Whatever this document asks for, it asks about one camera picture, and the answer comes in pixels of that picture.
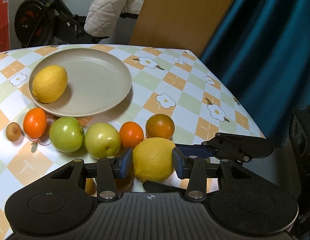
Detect black exercise bike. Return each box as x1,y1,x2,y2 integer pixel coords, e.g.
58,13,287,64
13,0,139,48

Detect bright orange mandarin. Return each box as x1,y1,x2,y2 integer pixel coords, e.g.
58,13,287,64
23,107,47,139

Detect checkered floral tablecloth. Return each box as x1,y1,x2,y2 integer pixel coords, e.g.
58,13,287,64
0,44,263,239

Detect dark orange fruit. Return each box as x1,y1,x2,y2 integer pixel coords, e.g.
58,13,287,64
145,114,175,139

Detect small brown kiwi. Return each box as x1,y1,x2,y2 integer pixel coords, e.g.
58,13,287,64
5,122,21,142

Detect wooden board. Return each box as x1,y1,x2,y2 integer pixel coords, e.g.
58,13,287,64
130,0,233,56

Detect green apple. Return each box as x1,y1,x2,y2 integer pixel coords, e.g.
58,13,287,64
85,122,121,159
49,116,85,153

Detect white quilted jacket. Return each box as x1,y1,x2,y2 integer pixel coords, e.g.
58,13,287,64
84,0,144,38

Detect teal curtain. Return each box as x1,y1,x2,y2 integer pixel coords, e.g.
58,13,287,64
201,0,310,146

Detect large yellow lemon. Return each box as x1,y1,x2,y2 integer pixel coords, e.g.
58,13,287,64
32,65,68,103

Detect beige round plate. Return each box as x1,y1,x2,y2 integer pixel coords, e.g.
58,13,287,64
28,48,132,118

